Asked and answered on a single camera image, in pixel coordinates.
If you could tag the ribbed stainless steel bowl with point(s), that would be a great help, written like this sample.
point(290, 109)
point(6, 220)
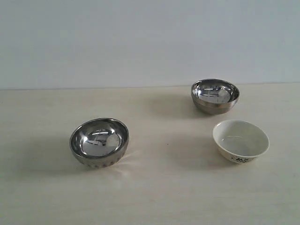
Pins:
point(99, 143)

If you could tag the smooth stainless steel bowl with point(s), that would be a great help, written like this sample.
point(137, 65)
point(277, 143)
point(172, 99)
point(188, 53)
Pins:
point(214, 96)

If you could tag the white ceramic patterned bowl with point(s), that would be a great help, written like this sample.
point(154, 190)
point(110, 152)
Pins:
point(240, 141)

